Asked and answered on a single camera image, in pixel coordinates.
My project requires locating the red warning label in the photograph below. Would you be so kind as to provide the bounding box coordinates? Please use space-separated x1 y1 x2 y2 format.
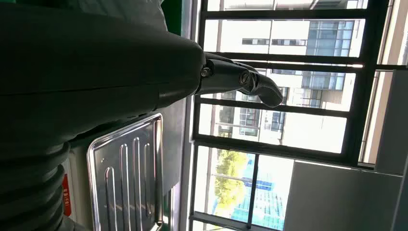
62 173 73 218

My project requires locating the green conveyor belt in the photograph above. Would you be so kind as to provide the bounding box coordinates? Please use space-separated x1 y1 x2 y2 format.
160 0 183 36

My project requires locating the ribbed grey left arm sleeve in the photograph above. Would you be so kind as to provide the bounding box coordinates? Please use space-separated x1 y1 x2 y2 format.
0 141 71 231

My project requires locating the grey cabinet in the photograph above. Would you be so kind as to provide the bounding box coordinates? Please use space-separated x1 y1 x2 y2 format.
283 68 408 231

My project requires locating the grey inbound machine housing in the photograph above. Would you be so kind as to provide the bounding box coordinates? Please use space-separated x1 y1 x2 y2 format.
59 98 188 231

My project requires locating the black window frame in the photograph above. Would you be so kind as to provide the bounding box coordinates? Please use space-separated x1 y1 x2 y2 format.
188 0 408 231

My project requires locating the stainless steel ribbed tray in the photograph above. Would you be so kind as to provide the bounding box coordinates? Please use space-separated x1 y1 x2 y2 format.
87 113 165 231

